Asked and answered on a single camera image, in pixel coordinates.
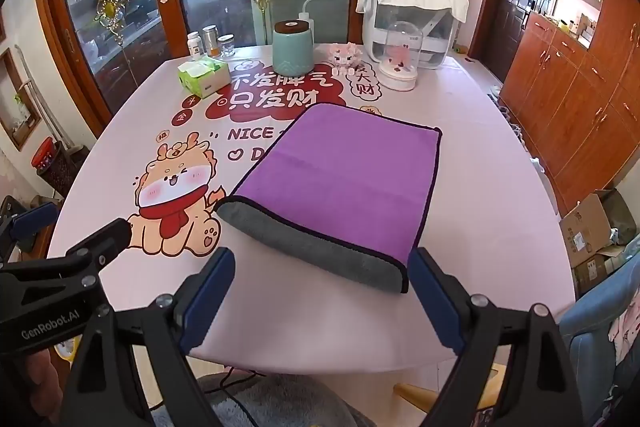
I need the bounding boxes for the wooden framed picture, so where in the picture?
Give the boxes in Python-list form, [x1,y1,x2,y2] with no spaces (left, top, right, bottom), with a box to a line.
[0,47,44,152]

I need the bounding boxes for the cardboard box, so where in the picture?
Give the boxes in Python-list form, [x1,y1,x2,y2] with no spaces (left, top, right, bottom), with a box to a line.
[559,192,613,268]
[597,188,640,248]
[572,249,626,298]

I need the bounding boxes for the white water dispenser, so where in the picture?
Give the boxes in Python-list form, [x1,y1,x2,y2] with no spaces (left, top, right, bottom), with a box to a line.
[367,0,458,70]

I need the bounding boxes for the black cable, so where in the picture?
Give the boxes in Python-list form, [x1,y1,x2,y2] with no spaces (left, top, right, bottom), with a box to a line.
[214,364,266,394]

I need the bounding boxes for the wooden stool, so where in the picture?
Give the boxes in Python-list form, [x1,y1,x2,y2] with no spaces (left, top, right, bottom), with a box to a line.
[392,361,506,414]

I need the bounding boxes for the pink printed tablecloth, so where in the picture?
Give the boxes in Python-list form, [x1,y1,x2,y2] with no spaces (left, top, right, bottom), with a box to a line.
[47,44,576,378]

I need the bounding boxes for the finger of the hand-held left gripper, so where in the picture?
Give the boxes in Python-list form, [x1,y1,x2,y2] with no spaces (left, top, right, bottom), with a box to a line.
[62,218,134,280]
[0,202,59,264]

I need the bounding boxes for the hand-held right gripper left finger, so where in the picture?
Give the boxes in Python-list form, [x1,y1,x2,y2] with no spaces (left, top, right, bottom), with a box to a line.
[60,248,237,427]

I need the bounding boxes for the green tissue box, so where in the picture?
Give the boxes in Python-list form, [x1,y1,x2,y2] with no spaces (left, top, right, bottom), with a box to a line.
[177,57,231,98]

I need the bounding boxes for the pink cloth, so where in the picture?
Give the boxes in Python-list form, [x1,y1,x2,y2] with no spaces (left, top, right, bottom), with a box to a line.
[606,289,640,360]

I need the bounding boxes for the glass dome with pink figure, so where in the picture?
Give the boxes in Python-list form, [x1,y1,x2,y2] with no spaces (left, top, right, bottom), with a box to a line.
[377,20,424,92]

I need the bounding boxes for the grey fluffy cushion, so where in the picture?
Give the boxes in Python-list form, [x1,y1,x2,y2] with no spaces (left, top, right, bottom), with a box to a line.
[150,372,376,427]

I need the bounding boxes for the blue chair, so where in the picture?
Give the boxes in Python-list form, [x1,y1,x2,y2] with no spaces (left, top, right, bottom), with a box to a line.
[557,252,640,427]

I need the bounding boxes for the person's left hand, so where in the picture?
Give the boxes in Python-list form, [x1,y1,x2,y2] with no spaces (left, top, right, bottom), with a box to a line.
[0,346,67,413]

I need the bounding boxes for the dark brown door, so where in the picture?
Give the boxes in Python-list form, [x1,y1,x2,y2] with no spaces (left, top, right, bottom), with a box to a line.
[484,0,547,80]

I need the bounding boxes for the teal canister with brown lid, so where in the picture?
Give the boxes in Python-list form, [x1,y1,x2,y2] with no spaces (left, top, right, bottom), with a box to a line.
[272,20,315,76]

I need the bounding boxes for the white squeeze bottle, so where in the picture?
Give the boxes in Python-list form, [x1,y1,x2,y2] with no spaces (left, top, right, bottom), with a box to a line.
[297,0,322,45]

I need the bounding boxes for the dark woven basket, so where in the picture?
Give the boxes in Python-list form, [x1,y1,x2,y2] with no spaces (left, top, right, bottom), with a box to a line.
[37,141,92,198]

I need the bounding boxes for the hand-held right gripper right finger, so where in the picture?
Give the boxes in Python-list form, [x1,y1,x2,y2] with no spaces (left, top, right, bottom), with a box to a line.
[407,247,593,427]

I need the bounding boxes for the pink toy figure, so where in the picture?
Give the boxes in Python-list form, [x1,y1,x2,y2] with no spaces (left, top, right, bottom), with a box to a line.
[327,43,363,75]

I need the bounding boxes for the wooden cabinet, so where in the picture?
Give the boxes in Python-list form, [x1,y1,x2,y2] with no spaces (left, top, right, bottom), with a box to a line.
[500,0,640,214]

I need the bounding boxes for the purple and grey towel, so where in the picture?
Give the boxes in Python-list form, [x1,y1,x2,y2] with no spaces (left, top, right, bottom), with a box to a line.
[214,103,443,295]

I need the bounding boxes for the red lidded container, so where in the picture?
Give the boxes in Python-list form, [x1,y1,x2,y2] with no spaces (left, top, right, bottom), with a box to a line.
[31,137,57,170]

